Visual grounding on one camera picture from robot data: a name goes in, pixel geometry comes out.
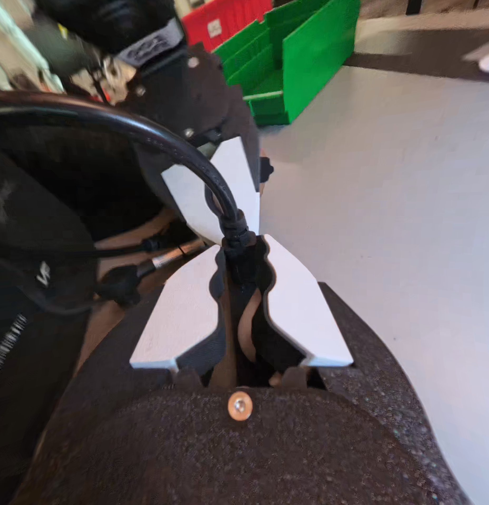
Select braided cord with plug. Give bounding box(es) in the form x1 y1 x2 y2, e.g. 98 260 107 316
95 240 209 307

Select black power cord with plug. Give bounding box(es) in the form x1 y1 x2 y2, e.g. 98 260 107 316
0 90 265 289

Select green plastic bin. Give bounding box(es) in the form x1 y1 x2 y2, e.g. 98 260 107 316
213 0 361 127

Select person's left hand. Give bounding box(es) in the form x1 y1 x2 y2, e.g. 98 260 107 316
259 148 275 195

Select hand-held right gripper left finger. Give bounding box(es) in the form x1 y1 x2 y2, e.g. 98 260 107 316
129 245 229 371

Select white flat pad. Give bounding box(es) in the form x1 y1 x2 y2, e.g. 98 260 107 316
463 39 489 75

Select person's black jacket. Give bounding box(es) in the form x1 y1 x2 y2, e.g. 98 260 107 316
0 150 99 505

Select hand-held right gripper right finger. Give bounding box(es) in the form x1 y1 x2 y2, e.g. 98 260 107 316
255 234 355 367

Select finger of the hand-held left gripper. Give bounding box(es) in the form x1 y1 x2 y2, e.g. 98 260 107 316
207 136 261 238
161 163 229 246

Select red plastic bin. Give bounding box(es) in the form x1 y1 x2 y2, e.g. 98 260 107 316
181 0 273 54

